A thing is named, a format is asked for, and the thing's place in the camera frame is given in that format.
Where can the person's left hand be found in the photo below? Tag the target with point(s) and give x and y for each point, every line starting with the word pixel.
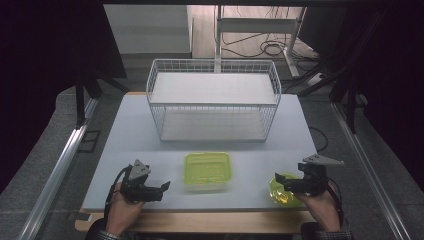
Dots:
pixel 121 211

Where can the aluminium rail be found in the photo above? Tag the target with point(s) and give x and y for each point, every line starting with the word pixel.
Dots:
pixel 370 173
pixel 56 170

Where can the black metal stand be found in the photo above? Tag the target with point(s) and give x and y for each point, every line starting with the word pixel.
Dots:
pixel 80 103
pixel 350 100

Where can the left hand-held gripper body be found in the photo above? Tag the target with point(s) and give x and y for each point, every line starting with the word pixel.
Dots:
pixel 133 186

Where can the rectangular container with green lid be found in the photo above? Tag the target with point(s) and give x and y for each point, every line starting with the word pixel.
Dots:
pixel 207 168

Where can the white power strip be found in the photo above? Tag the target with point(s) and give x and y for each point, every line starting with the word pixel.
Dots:
pixel 316 79

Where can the person's right hand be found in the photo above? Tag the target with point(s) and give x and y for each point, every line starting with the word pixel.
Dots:
pixel 320 208

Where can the yellow-green plastic lid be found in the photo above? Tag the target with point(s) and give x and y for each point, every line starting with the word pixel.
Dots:
pixel 283 198

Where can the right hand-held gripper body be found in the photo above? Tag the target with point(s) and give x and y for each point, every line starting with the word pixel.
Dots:
pixel 315 178

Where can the white desk frame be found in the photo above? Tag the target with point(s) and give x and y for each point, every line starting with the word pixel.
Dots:
pixel 256 25

